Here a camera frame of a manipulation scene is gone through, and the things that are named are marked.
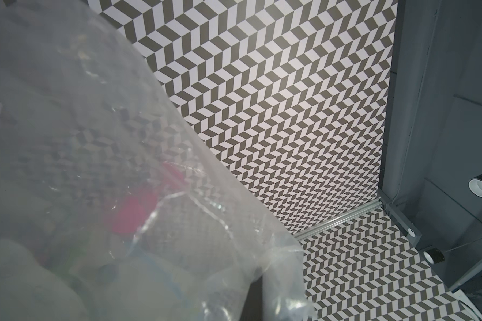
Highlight pink plastic wine glass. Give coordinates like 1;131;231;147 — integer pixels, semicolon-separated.
107;162;187;236

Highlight aluminium corner post right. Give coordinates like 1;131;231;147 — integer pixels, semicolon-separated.
293;199;382;242

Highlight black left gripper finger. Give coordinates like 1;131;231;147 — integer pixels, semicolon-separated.
240;277;264;321

